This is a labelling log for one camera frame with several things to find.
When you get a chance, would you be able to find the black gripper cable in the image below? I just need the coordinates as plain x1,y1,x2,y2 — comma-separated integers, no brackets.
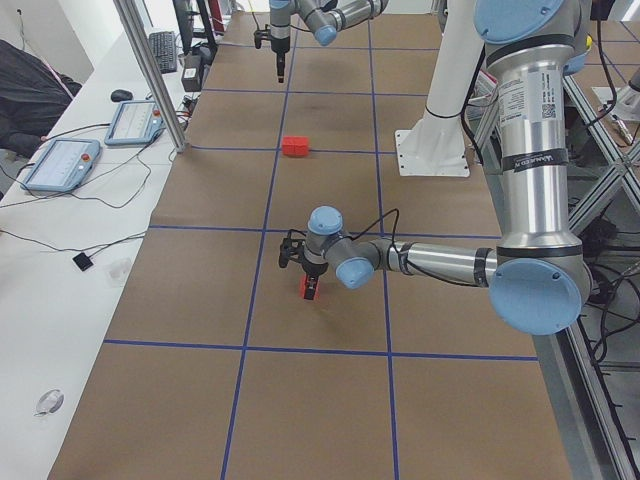
349,208,401,251

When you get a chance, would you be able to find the white pedestal column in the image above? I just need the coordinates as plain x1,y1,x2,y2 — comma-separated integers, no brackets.
395,0,484,177

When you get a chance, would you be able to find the black power adapter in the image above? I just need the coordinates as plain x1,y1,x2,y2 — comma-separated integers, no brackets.
181,54,203,93

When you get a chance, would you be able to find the aluminium frame post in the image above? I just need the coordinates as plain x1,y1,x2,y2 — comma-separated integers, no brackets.
113,0,187,153

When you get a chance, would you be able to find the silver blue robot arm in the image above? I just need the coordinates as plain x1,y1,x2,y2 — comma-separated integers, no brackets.
254,0,388,83
279,1,592,335

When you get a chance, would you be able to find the brown paper table cover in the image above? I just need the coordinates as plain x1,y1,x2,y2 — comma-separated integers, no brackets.
50,14,571,479

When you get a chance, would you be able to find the aluminium truss frame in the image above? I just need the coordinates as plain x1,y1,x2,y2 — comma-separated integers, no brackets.
469,19,640,480

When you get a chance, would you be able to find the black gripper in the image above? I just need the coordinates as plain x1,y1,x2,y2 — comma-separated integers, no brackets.
253,23,291,83
278,229,328,301

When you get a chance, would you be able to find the blue teach pendant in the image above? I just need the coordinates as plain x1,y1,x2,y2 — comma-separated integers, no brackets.
21,138,102,193
104,100,164,147

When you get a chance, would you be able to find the near blue teach pendant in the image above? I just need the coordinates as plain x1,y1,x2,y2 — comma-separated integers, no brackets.
21,138,102,193

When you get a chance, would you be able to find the black computer mouse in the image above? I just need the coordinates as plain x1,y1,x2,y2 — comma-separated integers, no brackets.
110,89,133,103

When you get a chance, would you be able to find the black keyboard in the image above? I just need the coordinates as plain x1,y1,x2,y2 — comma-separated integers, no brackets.
148,31,178,74

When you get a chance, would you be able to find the clear plastic disc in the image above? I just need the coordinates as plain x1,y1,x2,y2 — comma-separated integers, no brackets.
34,389,65,417

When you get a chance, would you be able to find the far blue teach pendant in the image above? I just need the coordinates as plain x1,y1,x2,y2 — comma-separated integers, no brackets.
104,100,164,147

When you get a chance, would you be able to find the small black square pad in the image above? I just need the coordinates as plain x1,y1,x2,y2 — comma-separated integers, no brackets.
72,252,94,272

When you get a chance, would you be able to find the black monitor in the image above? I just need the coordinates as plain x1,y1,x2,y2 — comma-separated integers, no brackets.
172,0,218,56

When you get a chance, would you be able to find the red cube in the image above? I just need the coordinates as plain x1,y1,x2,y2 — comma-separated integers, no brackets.
299,278,313,300
280,136,298,157
292,136,310,157

